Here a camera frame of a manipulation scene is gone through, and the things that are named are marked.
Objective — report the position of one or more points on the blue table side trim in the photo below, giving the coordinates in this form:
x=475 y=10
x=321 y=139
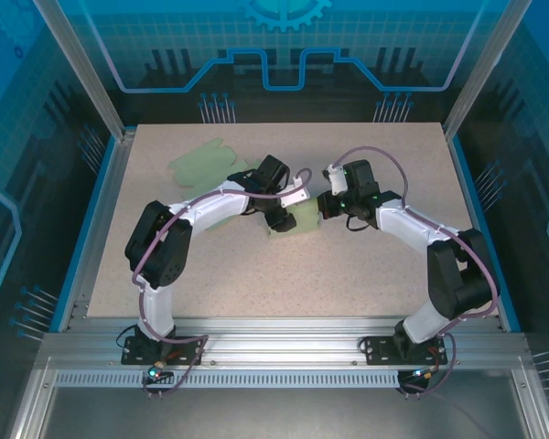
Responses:
x=469 y=192
x=87 y=228

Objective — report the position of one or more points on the green paper box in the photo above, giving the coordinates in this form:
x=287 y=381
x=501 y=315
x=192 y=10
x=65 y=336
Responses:
x=201 y=164
x=306 y=217

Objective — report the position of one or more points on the aluminium side rail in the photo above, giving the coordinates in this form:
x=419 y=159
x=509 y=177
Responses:
x=112 y=183

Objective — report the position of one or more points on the aluminium enclosure post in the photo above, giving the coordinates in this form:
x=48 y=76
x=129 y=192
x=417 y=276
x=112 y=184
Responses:
x=478 y=78
x=93 y=78

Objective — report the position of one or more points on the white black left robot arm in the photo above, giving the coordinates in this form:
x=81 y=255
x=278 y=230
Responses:
x=160 y=247

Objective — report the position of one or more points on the small connector with green light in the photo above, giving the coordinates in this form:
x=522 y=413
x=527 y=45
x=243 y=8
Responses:
x=154 y=371
x=423 y=375

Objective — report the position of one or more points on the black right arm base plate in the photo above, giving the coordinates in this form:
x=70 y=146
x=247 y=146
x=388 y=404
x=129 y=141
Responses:
x=379 y=350

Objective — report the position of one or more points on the aluminium frame rail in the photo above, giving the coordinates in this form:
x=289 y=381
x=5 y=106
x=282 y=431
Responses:
x=279 y=343

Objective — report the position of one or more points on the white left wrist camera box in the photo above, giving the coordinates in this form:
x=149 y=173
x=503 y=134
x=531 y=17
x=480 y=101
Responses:
x=297 y=194

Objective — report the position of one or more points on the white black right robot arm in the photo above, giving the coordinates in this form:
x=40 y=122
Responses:
x=457 y=279

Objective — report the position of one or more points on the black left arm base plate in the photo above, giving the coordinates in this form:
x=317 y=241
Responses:
x=137 y=352

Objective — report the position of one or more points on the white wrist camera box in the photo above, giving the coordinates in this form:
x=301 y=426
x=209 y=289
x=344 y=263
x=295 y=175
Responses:
x=297 y=194
x=336 y=179

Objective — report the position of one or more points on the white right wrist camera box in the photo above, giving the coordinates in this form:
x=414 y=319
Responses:
x=336 y=179

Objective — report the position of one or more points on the grey metal lower tray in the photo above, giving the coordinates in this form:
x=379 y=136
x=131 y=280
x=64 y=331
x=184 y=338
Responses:
x=279 y=411

